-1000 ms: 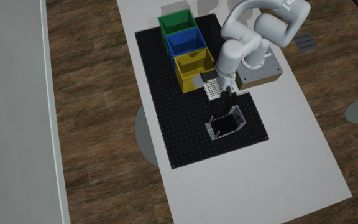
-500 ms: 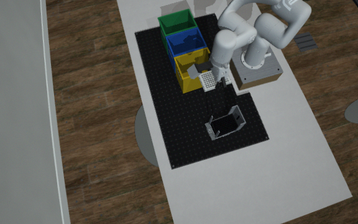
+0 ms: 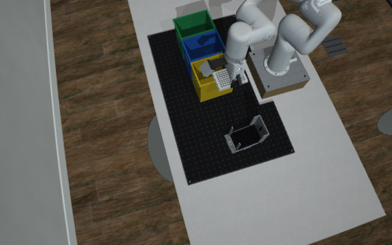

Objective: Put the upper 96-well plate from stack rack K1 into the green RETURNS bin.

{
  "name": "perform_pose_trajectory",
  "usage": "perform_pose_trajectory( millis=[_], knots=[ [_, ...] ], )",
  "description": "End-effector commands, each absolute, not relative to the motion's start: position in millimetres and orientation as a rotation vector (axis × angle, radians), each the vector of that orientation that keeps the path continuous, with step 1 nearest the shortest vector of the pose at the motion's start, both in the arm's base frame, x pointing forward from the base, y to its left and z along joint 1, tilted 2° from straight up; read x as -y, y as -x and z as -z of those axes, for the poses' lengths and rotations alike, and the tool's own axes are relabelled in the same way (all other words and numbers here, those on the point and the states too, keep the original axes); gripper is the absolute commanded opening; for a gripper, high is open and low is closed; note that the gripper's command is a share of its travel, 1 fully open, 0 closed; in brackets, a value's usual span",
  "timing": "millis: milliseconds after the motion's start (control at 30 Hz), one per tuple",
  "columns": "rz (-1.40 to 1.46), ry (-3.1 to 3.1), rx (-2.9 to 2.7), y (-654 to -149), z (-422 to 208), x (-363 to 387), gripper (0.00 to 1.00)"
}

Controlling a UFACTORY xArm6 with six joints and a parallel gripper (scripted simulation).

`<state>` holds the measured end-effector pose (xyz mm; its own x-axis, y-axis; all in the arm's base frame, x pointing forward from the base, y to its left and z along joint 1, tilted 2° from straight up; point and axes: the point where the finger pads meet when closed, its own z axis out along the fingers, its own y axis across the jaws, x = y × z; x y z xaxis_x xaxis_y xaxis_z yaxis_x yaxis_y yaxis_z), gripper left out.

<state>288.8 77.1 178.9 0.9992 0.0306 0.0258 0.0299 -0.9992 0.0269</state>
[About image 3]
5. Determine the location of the green bin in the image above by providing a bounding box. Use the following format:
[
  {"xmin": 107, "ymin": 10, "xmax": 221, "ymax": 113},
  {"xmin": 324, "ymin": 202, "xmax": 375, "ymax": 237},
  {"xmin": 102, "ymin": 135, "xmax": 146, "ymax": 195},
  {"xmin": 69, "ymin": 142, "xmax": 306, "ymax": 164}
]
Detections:
[{"xmin": 172, "ymin": 10, "xmax": 216, "ymax": 59}]

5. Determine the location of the yellow recycle bin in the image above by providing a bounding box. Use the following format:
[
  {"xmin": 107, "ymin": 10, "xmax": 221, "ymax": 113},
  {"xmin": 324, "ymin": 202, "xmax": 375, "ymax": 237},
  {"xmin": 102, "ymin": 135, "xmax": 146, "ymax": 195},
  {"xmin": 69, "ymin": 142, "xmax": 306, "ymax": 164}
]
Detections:
[{"xmin": 190, "ymin": 53, "xmax": 233, "ymax": 102}]

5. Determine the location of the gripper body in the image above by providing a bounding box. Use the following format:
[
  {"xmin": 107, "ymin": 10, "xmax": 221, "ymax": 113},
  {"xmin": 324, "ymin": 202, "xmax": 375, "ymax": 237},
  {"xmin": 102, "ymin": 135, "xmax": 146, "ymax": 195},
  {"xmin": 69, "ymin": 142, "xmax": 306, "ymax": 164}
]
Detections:
[{"xmin": 225, "ymin": 59, "xmax": 245, "ymax": 80}]

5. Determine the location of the blue bin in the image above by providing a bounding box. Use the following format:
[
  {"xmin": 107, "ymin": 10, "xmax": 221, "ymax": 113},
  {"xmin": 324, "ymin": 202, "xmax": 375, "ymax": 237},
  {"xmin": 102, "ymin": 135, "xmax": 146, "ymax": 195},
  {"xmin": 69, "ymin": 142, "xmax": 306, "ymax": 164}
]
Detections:
[{"xmin": 181, "ymin": 30, "xmax": 225, "ymax": 80}]

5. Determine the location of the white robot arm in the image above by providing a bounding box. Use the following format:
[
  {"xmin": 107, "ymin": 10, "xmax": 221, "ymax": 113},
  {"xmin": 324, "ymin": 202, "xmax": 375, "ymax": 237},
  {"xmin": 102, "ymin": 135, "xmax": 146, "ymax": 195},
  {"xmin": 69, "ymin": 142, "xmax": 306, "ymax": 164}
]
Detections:
[{"xmin": 199, "ymin": 0, "xmax": 342, "ymax": 77}]

